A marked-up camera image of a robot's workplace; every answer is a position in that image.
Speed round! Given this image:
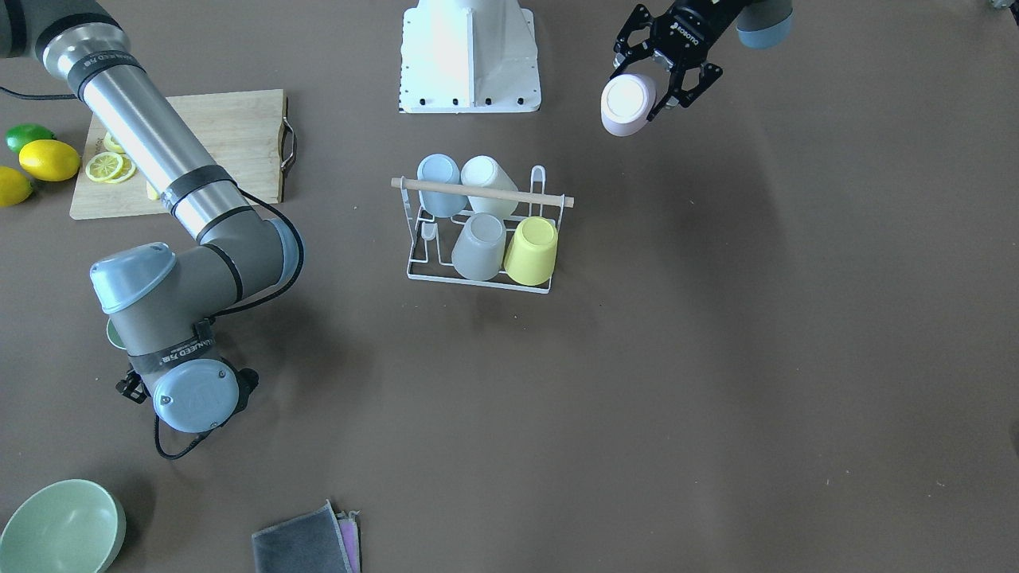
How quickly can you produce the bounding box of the lilac plastic cup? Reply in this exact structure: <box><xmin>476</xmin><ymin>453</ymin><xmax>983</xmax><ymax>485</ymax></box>
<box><xmin>599</xmin><ymin>73</ymin><xmax>658</xmax><ymax>137</ymax></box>

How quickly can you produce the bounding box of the yellow lemon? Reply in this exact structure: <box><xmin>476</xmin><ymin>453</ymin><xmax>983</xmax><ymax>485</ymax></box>
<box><xmin>18</xmin><ymin>140</ymin><xmax>81</xmax><ymax>183</ymax></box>
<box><xmin>0</xmin><ymin>166</ymin><xmax>33</xmax><ymax>208</ymax></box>

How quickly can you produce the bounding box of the white plastic cup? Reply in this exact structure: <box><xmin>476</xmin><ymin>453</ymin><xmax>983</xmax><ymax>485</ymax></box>
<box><xmin>461</xmin><ymin>155</ymin><xmax>519</xmax><ymax>219</ymax></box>

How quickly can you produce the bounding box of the lemon slice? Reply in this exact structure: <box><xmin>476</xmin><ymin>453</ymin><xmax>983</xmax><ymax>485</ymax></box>
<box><xmin>104</xmin><ymin>154</ymin><xmax>137</xmax><ymax>184</ymax></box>
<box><xmin>84</xmin><ymin>151</ymin><xmax>127</xmax><ymax>184</ymax></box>

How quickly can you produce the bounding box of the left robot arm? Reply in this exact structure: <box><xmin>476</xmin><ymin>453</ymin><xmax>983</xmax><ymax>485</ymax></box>
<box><xmin>599</xmin><ymin>1</ymin><xmax>794</xmax><ymax>135</ymax></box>

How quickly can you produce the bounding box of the green bowl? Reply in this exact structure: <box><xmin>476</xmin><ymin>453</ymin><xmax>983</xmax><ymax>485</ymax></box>
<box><xmin>1</xmin><ymin>479</ymin><xmax>127</xmax><ymax>572</ymax></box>

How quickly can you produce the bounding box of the grey cloth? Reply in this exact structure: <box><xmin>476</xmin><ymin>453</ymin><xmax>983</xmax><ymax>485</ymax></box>
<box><xmin>252</xmin><ymin>503</ymin><xmax>348</xmax><ymax>572</ymax></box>

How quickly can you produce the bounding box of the wooden cutting board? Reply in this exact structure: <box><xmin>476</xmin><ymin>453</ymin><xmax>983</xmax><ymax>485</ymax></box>
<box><xmin>69</xmin><ymin>88</ymin><xmax>294</xmax><ymax>220</ymax></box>

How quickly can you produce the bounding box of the green lime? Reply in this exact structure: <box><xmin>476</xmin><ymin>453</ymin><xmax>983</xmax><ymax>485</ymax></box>
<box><xmin>4</xmin><ymin>123</ymin><xmax>56</xmax><ymax>154</ymax></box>

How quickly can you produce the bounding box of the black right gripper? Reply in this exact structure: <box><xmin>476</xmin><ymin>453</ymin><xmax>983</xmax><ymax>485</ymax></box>
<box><xmin>115</xmin><ymin>368</ymin><xmax>150</xmax><ymax>405</ymax></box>

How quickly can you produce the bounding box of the yellow plastic cup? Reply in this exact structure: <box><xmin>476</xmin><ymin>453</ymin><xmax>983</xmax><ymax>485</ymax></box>
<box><xmin>505</xmin><ymin>216</ymin><xmax>558</xmax><ymax>287</ymax></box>

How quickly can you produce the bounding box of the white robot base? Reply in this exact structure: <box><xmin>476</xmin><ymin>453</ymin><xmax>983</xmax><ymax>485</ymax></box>
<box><xmin>398</xmin><ymin>1</ymin><xmax>542</xmax><ymax>114</ymax></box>

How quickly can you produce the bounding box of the grey plastic cup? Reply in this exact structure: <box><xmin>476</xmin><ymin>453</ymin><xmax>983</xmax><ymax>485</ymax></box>
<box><xmin>451</xmin><ymin>212</ymin><xmax>506</xmax><ymax>282</ymax></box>

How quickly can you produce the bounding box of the white wire cup rack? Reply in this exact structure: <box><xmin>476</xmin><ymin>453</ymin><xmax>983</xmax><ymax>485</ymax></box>
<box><xmin>392</xmin><ymin>166</ymin><xmax>574</xmax><ymax>294</ymax></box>

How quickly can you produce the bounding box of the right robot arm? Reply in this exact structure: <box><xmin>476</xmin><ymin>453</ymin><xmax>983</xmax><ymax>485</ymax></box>
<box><xmin>2</xmin><ymin>1</ymin><xmax>305</xmax><ymax>445</ymax></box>

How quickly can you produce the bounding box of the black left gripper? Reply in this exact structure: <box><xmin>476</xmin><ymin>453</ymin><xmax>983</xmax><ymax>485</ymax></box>
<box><xmin>611</xmin><ymin>1</ymin><xmax>751</xmax><ymax>121</ymax></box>

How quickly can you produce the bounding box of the green plastic cup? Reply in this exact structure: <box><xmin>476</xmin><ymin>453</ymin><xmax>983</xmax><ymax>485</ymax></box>
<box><xmin>105</xmin><ymin>318</ymin><xmax>125</xmax><ymax>349</ymax></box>

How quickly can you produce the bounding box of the blue plastic cup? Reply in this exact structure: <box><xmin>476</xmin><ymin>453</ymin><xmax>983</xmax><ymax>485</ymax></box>
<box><xmin>416</xmin><ymin>154</ymin><xmax>469</xmax><ymax>219</ymax></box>

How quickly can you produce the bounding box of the pink cloth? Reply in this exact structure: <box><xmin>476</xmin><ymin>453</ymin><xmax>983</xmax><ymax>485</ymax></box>
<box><xmin>336</xmin><ymin>511</ymin><xmax>361</xmax><ymax>573</ymax></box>

